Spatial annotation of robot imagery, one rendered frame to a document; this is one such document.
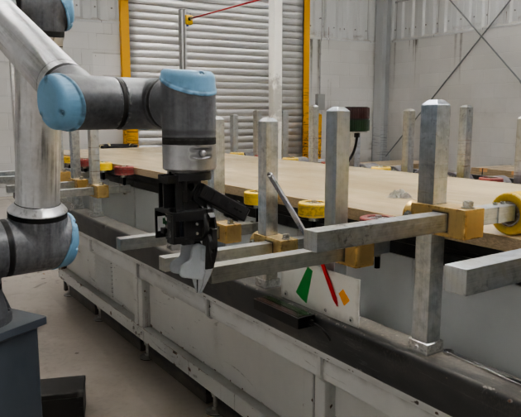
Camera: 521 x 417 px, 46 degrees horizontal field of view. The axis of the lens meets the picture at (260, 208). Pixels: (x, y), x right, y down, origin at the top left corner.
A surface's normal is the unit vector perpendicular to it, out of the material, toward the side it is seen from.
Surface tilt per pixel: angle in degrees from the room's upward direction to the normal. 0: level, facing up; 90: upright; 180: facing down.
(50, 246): 98
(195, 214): 90
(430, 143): 90
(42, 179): 100
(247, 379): 90
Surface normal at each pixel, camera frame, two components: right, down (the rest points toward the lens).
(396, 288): -0.83, 0.09
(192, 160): 0.27, 0.16
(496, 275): 0.56, 0.13
